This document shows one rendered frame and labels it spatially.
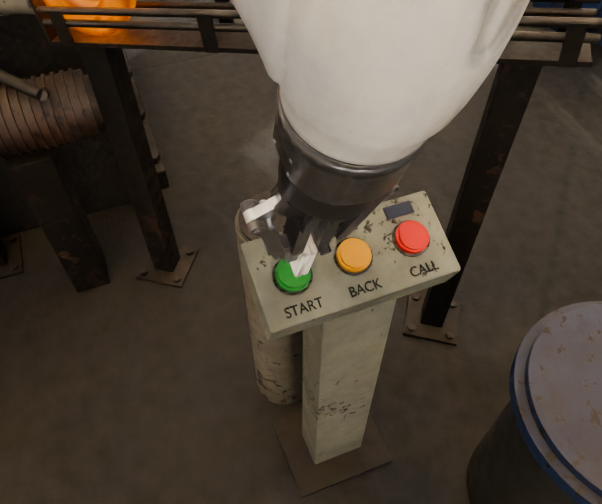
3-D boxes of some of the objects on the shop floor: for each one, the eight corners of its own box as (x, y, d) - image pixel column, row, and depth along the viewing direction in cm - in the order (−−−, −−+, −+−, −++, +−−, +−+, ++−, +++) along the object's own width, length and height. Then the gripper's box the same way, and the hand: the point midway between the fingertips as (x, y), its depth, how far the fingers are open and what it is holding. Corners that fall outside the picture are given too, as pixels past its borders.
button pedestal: (261, 425, 113) (231, 226, 64) (367, 386, 118) (414, 174, 70) (288, 503, 103) (278, 338, 55) (403, 456, 109) (484, 269, 61)
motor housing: (59, 261, 139) (-45, 76, 97) (146, 237, 144) (82, 51, 102) (65, 301, 131) (-46, 119, 90) (156, 275, 136) (92, 90, 95)
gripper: (405, 80, 39) (340, 215, 61) (226, 123, 36) (226, 248, 58) (449, 172, 37) (365, 277, 59) (263, 225, 34) (249, 315, 56)
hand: (300, 252), depth 55 cm, fingers closed
